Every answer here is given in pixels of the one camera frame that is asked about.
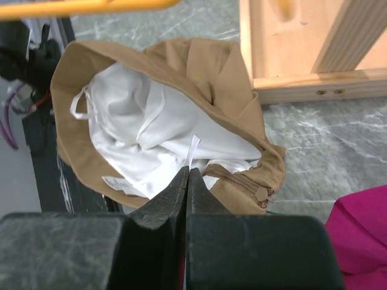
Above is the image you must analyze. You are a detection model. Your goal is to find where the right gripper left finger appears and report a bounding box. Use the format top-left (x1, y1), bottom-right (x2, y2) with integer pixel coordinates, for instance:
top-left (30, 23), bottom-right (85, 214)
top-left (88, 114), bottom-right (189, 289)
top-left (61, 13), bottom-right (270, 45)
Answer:
top-left (128, 165), bottom-right (190, 290)

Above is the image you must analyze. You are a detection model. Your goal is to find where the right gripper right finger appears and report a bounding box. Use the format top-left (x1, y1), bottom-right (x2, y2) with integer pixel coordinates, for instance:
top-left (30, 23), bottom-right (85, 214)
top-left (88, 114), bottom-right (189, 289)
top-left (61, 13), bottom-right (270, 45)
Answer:
top-left (186, 167), bottom-right (239, 290)

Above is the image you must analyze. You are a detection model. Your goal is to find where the tan skirt with white lining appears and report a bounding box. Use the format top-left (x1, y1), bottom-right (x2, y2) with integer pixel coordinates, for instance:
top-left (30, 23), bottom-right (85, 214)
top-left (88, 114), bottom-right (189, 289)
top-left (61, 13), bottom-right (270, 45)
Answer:
top-left (51, 38), bottom-right (285, 214)

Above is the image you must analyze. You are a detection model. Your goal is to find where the yellow plastic hanger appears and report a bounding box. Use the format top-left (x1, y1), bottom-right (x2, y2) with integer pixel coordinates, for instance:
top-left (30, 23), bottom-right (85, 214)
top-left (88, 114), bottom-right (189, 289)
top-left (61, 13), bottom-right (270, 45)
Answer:
top-left (0, 0), bottom-right (291, 24)

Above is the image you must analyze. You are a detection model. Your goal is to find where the magenta garment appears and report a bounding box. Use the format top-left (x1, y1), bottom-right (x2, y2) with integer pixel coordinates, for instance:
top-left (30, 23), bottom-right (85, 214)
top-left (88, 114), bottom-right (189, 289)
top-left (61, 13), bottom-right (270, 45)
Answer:
top-left (325, 185), bottom-right (386, 289)

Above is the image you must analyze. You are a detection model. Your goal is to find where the wooden clothes rack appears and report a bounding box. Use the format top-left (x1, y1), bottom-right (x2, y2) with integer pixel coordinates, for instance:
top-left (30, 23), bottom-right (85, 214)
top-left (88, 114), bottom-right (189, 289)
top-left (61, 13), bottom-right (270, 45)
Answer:
top-left (239, 1), bottom-right (386, 104)

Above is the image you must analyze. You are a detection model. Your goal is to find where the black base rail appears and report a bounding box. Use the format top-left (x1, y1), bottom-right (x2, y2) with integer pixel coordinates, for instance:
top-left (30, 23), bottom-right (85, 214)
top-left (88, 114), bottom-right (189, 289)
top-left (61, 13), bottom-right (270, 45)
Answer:
top-left (18, 18), bottom-right (122, 214)

